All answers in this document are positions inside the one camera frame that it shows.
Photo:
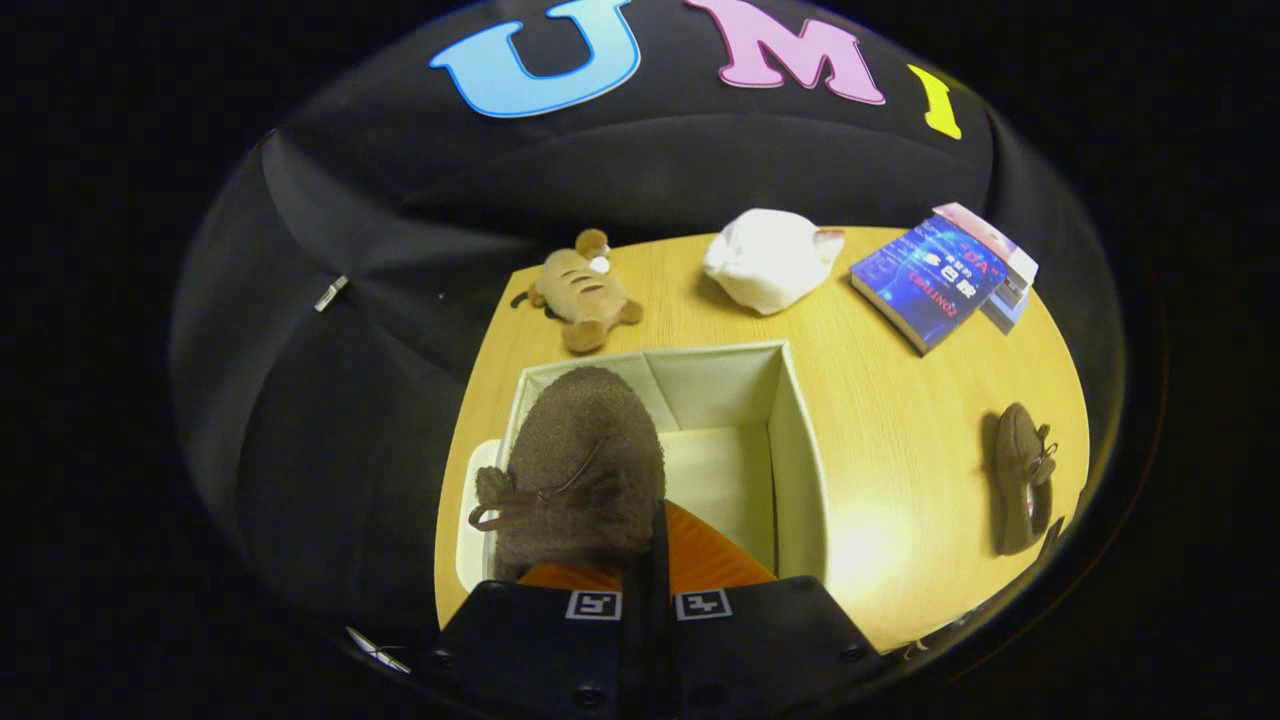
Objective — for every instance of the brown striped plush toy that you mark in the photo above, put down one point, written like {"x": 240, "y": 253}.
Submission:
{"x": 585, "y": 290}

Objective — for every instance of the light blue book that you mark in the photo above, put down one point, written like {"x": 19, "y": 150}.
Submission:
{"x": 1010, "y": 305}

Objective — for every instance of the silver metal clip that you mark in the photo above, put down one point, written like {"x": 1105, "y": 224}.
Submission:
{"x": 330, "y": 293}

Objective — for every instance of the grey fabric storage box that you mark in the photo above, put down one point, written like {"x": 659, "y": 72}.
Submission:
{"x": 735, "y": 470}

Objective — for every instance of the blue cover book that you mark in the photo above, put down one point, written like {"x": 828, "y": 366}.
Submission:
{"x": 925, "y": 285}

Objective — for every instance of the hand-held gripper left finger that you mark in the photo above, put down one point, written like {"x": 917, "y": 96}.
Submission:
{"x": 530, "y": 645}

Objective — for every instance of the brown fluffy shoe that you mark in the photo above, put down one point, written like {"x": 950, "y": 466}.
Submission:
{"x": 585, "y": 460}
{"x": 1022, "y": 480}

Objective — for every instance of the white plush toy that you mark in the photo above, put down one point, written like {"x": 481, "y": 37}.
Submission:
{"x": 765, "y": 260}

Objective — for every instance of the black backdrop cloth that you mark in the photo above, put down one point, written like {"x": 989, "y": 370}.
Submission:
{"x": 350, "y": 420}

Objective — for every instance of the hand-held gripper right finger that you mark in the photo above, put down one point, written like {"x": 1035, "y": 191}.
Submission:
{"x": 770, "y": 640}

